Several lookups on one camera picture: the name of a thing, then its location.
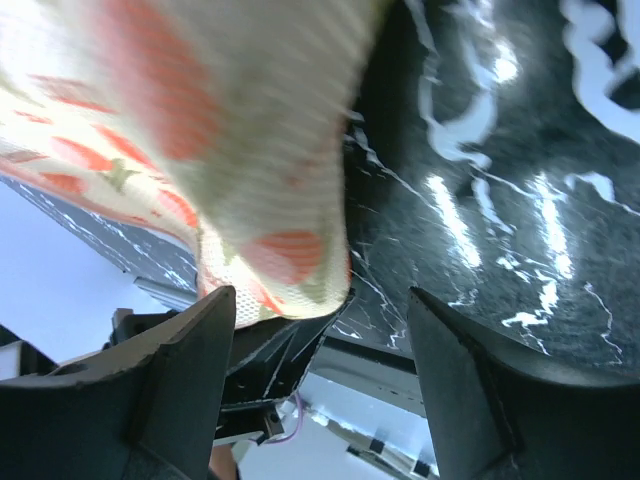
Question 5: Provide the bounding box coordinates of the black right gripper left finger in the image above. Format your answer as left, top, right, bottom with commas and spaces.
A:
1, 287, 236, 479

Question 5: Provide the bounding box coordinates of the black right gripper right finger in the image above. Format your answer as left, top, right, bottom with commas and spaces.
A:
407, 287, 639, 479

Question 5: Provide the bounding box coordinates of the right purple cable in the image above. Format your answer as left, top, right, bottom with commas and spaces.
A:
264, 392, 306, 445

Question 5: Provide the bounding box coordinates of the black marble-pattern mat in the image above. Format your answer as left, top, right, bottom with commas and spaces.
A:
1, 1, 639, 377

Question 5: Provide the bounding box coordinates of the pink floral mesh laundry bag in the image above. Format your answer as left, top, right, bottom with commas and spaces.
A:
1, 1, 389, 328

